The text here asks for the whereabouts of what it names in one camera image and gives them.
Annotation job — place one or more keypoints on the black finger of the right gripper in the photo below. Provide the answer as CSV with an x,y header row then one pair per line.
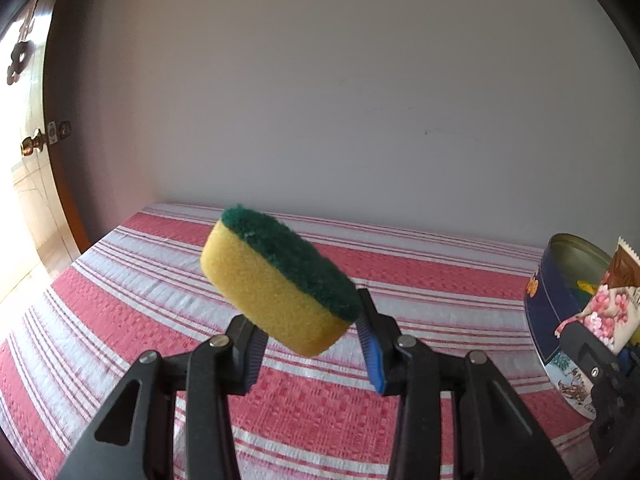
x,y
591,355

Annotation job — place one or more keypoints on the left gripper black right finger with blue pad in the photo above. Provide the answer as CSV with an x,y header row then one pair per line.
x,y
463,398

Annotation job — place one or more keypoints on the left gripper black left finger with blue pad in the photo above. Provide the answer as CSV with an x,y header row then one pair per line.
x,y
132,434

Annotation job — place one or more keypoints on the pink floral snack wrapper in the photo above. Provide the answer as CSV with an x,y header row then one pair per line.
x,y
612,313

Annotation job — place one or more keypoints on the yellow green scrub sponge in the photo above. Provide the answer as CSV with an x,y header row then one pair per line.
x,y
279,281

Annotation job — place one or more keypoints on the round metal cookie tin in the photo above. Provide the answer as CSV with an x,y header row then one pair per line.
x,y
569,273

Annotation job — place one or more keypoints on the red white striped bedspread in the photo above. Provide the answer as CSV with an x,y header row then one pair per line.
x,y
142,288

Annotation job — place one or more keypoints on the wooden door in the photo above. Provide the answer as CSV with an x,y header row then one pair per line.
x,y
41,232

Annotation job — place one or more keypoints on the brass door knob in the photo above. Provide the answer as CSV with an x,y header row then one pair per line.
x,y
53,133

